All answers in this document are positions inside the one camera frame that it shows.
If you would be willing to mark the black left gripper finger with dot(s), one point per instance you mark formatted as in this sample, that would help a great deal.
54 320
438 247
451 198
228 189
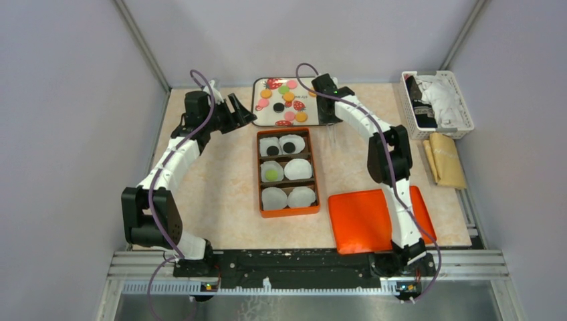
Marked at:
235 103
243 118

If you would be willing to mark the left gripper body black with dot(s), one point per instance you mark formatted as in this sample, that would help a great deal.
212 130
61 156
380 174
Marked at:
222 120

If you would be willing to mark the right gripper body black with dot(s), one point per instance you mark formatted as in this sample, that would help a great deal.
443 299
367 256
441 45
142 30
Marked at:
325 118

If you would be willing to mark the black sandwich cookie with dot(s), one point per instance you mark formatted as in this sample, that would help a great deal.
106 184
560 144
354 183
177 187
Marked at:
272 151
289 148
278 107

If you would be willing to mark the green sandwich cookie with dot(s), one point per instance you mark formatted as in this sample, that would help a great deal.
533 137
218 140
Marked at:
283 89
271 175

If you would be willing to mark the metal tongs white handle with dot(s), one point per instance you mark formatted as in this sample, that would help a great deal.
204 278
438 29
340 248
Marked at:
332 135

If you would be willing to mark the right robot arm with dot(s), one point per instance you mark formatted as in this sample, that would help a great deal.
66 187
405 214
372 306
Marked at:
389 161

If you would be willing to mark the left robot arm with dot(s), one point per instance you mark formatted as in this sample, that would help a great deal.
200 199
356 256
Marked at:
150 215

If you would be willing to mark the pink sandwich cookie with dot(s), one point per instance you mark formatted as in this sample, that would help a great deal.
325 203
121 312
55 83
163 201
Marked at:
290 116
263 103

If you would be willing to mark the white strawberry print tray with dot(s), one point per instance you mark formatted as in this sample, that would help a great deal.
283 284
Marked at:
283 102

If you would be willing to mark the orange cookie tin box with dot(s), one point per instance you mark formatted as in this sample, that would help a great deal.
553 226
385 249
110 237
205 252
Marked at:
285 184

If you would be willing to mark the black item in basket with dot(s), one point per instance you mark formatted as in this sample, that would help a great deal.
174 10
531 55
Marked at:
423 111

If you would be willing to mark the white perforated plastic basket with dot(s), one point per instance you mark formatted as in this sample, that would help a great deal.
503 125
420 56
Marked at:
419 133

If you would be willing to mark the orange tin lid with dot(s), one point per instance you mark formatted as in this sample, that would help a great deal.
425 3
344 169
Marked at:
360 222

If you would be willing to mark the white cloth in basket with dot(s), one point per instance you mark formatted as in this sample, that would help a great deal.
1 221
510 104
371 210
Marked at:
443 97

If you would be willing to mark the yellow folded cloth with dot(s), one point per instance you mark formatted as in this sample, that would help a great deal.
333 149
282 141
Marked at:
444 162

